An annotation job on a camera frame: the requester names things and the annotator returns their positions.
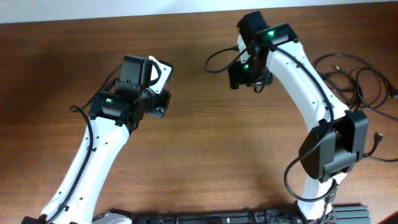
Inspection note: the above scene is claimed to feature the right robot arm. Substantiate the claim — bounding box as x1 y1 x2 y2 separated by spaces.
228 18 371 223

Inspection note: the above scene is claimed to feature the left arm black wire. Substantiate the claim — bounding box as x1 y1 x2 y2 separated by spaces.
45 63 124 224

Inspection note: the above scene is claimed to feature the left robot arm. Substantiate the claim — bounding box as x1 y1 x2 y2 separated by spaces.
22 78 170 224

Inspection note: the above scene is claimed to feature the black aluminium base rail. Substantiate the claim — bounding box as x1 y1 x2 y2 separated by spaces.
63 203 371 224

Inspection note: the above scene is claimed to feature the black micro-USB cable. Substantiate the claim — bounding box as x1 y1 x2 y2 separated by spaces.
332 64 398 163

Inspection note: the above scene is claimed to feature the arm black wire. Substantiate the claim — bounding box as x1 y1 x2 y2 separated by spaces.
203 45 338 203
45 63 124 224

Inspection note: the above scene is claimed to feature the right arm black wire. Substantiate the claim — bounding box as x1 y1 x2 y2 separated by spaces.
203 45 338 203

